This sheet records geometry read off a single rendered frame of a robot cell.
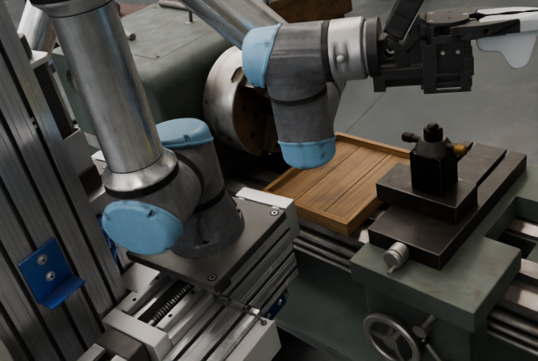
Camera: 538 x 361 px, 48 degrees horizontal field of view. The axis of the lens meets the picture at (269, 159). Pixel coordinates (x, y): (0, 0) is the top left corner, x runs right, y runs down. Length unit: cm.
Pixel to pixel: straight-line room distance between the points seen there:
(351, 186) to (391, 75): 96
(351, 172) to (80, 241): 87
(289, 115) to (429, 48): 19
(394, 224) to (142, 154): 70
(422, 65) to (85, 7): 41
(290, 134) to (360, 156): 103
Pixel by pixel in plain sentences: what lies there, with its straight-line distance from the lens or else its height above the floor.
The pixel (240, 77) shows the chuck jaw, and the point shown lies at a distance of 165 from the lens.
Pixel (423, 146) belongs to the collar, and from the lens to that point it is 132.
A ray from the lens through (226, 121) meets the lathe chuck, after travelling 167.
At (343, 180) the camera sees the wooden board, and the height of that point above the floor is 89.
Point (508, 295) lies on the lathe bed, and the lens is 139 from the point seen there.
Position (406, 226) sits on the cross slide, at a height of 97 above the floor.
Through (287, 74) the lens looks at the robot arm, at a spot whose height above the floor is 155.
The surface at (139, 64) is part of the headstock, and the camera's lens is 177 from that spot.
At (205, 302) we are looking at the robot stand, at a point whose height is 110.
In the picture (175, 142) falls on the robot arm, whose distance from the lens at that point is 99.
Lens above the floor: 184
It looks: 31 degrees down
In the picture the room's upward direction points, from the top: 13 degrees counter-clockwise
